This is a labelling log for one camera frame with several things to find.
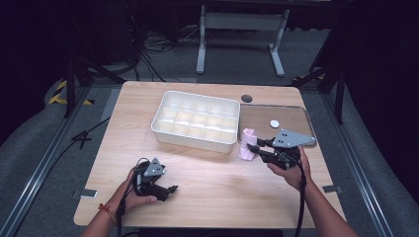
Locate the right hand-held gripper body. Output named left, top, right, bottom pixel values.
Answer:
left=260, top=128, right=316, bottom=171

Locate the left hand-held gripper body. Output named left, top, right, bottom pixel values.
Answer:
left=132, top=157, right=170, bottom=202

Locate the pink sock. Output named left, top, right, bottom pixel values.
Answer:
left=238, top=127, right=259, bottom=162

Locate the white divided storage box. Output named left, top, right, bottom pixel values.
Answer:
left=150, top=90, right=241, bottom=154

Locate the person's right hand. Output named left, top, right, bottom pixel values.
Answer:
left=267, top=146, right=312, bottom=193

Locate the person's left hand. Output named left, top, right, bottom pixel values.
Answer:
left=110, top=169, right=159, bottom=217

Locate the clear plastic box lid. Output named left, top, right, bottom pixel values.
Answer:
left=238, top=104, right=318, bottom=148

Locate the grey tape piece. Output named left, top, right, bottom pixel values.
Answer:
left=72, top=189, right=99, bottom=199
left=322, top=185, right=343, bottom=195

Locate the black metal stand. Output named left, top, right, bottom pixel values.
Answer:
left=63, top=55, right=126, bottom=119
left=290, top=62, right=348, bottom=125

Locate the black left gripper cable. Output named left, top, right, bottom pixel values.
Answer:
left=116, top=157, right=150, bottom=237

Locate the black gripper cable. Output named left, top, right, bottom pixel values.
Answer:
left=280, top=152, right=308, bottom=237
left=116, top=157, right=150, bottom=237

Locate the red string bracelet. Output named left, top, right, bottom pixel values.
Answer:
left=97, top=202, right=119, bottom=224

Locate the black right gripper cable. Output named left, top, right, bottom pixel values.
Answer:
left=280, top=152, right=308, bottom=237

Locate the aluminium floor rail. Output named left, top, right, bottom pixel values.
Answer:
left=0, top=86, right=93, bottom=237
left=319, top=93, right=396, bottom=237

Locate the thin black floor cable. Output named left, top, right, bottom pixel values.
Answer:
left=48, top=116, right=112, bottom=172

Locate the white metal desk frame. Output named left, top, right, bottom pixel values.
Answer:
left=196, top=4, right=291, bottom=78

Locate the bundle of black floor cables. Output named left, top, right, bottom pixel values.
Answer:
left=129, top=26, right=201, bottom=83

